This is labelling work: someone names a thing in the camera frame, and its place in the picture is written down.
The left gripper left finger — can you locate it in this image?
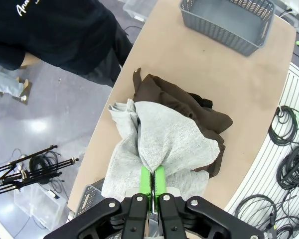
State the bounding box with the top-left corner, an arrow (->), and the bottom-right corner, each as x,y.
43,165 -> 150,239

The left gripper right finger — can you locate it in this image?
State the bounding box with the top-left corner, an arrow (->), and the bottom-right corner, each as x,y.
154,165 -> 265,239

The light grey knit sweater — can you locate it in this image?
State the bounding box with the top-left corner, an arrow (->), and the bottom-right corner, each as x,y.
101,98 -> 220,203

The brown sweatshirt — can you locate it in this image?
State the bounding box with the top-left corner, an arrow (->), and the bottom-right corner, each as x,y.
132,67 -> 234,179

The grey plastic woven basket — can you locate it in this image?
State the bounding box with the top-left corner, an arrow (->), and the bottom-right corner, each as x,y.
76,183 -> 105,221
178,0 -> 276,57

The clear plastic storage box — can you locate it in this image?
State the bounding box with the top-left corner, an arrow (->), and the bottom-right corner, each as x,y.
122,0 -> 154,22
13,183 -> 67,231

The folded black garment white label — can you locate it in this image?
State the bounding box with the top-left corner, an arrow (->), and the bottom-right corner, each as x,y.
189,92 -> 214,110

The person in black t-shirt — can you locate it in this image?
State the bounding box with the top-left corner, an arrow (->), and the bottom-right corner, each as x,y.
0,0 -> 135,88

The black coiled cable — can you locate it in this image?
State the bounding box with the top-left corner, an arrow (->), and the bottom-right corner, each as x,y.
269,106 -> 299,147
29,151 -> 63,185
276,134 -> 299,191
235,194 -> 278,233

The black camera tripod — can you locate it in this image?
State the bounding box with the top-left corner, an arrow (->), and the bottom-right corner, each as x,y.
0,145 -> 80,198

